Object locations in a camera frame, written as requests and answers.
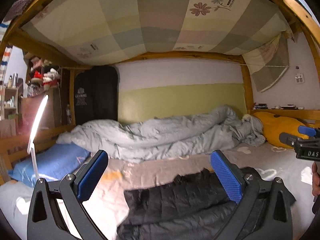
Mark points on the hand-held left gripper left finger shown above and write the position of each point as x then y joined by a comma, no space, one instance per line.
92,175

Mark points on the blue pillow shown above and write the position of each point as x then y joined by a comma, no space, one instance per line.
50,162

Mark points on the clear water bottle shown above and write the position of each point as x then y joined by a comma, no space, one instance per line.
69,115

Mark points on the yellow pillow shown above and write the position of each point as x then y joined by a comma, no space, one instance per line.
275,127

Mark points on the white cloth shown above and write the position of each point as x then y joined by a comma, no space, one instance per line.
250,121

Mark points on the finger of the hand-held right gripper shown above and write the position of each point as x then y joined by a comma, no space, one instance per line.
306,130
287,140

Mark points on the black remote control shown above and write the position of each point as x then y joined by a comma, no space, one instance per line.
289,107

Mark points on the checked floral canopy cloth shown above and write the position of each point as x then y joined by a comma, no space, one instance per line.
150,17

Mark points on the striped hanging cloth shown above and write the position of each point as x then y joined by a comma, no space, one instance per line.
5,55

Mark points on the brown paper bag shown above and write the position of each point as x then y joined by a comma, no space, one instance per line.
8,127

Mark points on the grey duvet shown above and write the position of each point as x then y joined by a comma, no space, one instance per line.
162,135

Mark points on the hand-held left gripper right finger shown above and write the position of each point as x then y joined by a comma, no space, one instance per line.
226,177

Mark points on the white led desk lamp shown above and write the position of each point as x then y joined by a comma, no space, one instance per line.
37,120

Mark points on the white wall socket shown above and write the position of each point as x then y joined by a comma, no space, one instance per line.
299,78

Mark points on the black down jacket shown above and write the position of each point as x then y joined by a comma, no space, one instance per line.
175,200

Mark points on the grey printed bed sheet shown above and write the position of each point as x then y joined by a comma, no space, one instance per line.
150,170

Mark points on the red white plush toy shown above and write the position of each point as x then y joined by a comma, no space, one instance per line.
37,70
51,77

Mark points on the black garment bag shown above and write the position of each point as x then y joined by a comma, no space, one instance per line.
97,95

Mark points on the wooden bunk bed frame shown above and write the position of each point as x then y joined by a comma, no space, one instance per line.
246,92

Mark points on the person's right hand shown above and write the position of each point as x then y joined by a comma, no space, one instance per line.
316,182

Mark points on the wooden shelf unit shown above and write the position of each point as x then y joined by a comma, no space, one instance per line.
10,102

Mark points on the hanging checked curtain cloth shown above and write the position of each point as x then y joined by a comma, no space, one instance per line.
272,65

